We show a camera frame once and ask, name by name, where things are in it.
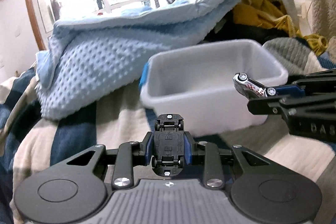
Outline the black toy car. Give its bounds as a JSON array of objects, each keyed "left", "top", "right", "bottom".
[{"left": 151, "top": 114, "right": 185, "bottom": 177}]

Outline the translucent plastic storage bin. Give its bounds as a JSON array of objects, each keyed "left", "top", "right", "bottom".
[{"left": 140, "top": 39, "right": 288, "bottom": 136}]

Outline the yellow garment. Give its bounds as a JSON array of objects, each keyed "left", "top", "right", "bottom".
[{"left": 233, "top": 0, "right": 329, "bottom": 56}]

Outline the blue white checkered blanket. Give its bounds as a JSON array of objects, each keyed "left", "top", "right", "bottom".
[{"left": 0, "top": 37, "right": 336, "bottom": 224}]

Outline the light blue dotted blanket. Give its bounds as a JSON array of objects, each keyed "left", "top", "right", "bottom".
[{"left": 36, "top": 0, "right": 240, "bottom": 121}]

